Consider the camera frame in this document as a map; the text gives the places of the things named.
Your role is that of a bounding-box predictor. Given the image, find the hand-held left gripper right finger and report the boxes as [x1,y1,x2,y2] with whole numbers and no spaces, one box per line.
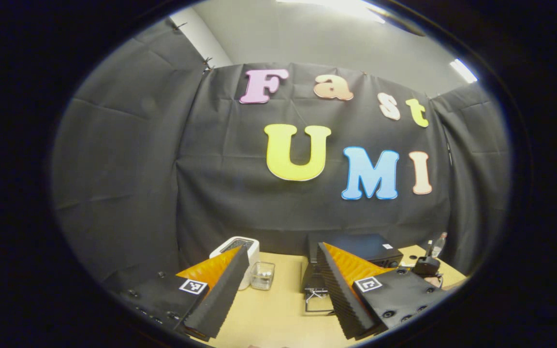
[316,242,449,341]

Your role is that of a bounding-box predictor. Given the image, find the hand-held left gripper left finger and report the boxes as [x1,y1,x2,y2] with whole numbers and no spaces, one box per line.
[119,246,251,340]

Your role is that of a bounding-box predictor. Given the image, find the black electric oven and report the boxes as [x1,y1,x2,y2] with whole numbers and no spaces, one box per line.
[301,233,404,316]

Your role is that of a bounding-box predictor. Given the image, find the clear plastic bottle red label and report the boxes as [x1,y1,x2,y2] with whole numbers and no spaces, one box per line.
[431,232,449,259]

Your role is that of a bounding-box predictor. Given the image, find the clear square holder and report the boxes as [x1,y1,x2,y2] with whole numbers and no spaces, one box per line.
[250,261,276,291]

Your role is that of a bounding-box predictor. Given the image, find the white toaster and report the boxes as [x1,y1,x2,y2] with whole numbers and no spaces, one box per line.
[209,236,261,291]

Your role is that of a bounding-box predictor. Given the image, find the black backdrop cloth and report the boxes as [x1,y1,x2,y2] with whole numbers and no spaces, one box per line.
[51,17,511,290]

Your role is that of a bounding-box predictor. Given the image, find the small ceiling light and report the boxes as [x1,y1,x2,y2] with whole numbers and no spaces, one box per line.
[449,58,478,84]

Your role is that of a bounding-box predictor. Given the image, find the large ceiling light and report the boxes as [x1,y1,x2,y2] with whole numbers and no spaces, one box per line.
[277,0,386,24]

